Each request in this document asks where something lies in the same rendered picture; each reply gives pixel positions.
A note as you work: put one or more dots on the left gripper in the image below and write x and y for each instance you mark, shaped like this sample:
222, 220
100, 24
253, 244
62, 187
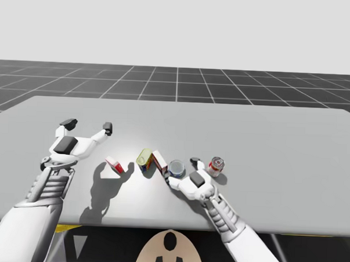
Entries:
65, 146

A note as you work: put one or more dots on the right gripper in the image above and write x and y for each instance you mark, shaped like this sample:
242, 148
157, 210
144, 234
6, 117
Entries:
197, 185

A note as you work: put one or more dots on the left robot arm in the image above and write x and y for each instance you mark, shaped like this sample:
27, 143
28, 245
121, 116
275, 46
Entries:
22, 231

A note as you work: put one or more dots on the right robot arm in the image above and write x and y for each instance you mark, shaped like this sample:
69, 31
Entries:
251, 250

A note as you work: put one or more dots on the blue flat can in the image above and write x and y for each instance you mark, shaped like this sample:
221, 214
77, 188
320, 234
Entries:
177, 168

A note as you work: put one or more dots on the red and white can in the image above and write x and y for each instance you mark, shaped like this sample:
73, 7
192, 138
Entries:
216, 167

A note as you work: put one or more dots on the green and blue rectangular can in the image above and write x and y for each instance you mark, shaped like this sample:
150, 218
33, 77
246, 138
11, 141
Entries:
144, 160

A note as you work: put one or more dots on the red and white carton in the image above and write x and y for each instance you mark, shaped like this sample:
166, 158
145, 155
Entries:
159, 161

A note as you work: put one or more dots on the tan robot part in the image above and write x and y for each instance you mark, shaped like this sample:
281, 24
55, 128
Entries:
169, 258

